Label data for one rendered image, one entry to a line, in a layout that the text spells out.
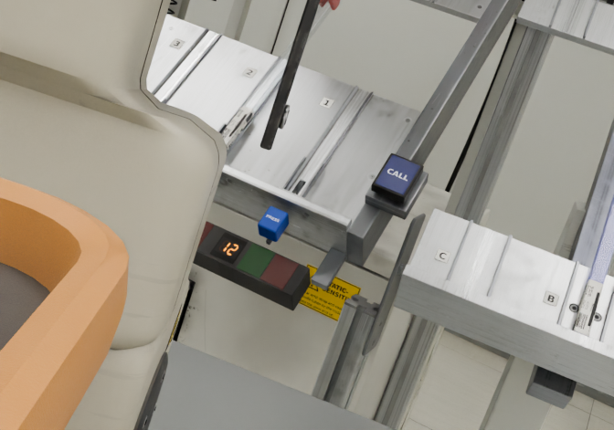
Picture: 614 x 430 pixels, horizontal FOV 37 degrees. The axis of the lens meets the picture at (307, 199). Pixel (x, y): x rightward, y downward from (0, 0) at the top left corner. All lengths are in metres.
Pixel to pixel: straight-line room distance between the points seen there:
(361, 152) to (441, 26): 1.93
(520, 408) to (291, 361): 0.43
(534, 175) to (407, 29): 0.62
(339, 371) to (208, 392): 0.27
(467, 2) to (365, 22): 1.81
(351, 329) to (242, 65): 0.37
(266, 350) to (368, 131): 0.47
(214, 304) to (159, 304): 1.08
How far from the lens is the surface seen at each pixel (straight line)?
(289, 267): 1.00
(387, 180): 1.00
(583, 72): 2.91
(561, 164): 2.92
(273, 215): 1.01
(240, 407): 0.82
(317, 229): 1.03
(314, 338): 1.39
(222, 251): 1.02
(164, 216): 0.36
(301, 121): 1.11
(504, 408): 1.12
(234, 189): 1.06
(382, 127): 1.10
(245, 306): 1.43
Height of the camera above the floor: 0.98
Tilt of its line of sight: 14 degrees down
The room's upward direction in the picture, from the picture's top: 19 degrees clockwise
